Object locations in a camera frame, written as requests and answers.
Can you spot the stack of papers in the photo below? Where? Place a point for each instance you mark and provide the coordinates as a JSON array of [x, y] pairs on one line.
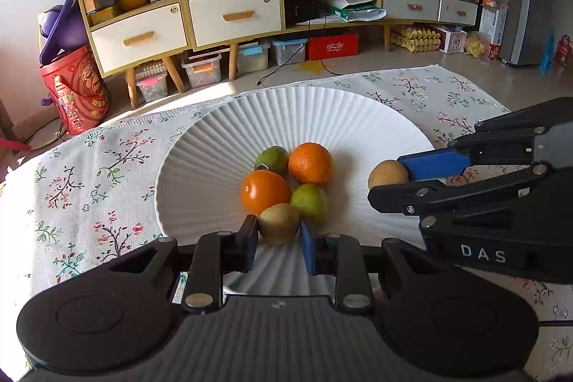
[[353, 6]]

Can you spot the white drawer with flower sticker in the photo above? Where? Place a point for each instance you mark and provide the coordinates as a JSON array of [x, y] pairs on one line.
[[237, 15]]

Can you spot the bag of yellow pieces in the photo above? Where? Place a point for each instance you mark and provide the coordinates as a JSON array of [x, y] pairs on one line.
[[476, 44]]

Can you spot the green plum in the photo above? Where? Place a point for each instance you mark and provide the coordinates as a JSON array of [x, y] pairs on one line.
[[271, 160], [309, 201]]

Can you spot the low curved wooden cabinet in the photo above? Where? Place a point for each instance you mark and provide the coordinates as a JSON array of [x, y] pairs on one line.
[[376, 21]]

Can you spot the brown kiwi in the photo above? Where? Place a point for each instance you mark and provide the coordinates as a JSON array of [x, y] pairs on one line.
[[280, 223], [387, 175]]

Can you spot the clear storage box pink contents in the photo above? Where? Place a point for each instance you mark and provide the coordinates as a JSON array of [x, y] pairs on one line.
[[152, 80]]

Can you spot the purple toy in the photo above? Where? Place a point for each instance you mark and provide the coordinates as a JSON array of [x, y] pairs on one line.
[[60, 28]]

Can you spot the white drawer with round sticker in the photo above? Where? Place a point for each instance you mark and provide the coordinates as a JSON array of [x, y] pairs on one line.
[[138, 35]]

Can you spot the blue lid storage box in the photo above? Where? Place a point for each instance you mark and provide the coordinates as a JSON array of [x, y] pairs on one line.
[[288, 49], [253, 55]]

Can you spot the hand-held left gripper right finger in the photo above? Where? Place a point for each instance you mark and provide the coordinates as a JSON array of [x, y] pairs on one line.
[[308, 250]]

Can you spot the clear storage box orange contents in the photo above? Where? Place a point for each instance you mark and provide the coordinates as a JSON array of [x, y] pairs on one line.
[[202, 68]]

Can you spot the floral tablecloth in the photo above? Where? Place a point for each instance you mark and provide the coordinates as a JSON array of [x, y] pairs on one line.
[[89, 194]]

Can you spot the wide grey drawer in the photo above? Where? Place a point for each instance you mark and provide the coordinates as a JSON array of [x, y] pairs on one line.
[[412, 4]]

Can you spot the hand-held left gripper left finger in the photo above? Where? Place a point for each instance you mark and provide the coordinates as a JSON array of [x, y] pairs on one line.
[[250, 245]]

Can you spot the black device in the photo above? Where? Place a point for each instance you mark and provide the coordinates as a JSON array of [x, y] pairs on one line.
[[300, 6]]

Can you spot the pink and white box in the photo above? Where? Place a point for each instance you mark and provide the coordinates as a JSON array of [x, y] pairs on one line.
[[452, 39]]

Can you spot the narrow grey drawer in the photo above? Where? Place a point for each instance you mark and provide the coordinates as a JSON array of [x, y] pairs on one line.
[[459, 10]]

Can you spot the red cardboard box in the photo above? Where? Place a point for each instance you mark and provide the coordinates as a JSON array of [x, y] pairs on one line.
[[333, 46]]

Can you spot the red printed bucket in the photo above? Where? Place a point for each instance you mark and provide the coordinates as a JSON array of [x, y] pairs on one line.
[[74, 91]]

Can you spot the large mandarin orange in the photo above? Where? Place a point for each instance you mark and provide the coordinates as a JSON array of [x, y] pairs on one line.
[[311, 162]]

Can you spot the white ribbed plate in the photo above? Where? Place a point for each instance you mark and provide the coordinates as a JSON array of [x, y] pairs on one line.
[[268, 118]]

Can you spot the orange tomato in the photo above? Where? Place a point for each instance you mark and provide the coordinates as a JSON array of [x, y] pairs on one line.
[[265, 192]]

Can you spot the stack of yellow egg trays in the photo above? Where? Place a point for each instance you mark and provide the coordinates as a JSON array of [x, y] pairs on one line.
[[414, 37]]

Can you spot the wooden shelf cabinet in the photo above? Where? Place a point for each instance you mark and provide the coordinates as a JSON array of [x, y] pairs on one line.
[[179, 1]]

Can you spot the tall white carton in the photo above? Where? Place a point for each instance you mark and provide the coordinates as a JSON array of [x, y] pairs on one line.
[[492, 26]]

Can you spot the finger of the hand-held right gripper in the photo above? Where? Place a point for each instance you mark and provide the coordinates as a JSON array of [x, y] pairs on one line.
[[403, 198], [434, 165]]

